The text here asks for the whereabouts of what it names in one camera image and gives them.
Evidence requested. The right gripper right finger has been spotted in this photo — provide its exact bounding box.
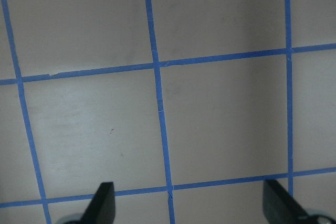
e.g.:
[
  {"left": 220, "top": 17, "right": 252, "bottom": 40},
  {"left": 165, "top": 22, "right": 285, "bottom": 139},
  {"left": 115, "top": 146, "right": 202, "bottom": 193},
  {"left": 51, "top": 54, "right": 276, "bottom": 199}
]
[{"left": 262, "top": 179, "right": 310, "bottom": 224}]

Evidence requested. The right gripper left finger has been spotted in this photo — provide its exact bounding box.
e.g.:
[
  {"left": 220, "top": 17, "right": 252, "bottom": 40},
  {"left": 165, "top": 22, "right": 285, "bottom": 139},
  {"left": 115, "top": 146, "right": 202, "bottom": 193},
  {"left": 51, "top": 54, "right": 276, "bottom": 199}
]
[{"left": 80, "top": 182, "right": 116, "bottom": 224}]

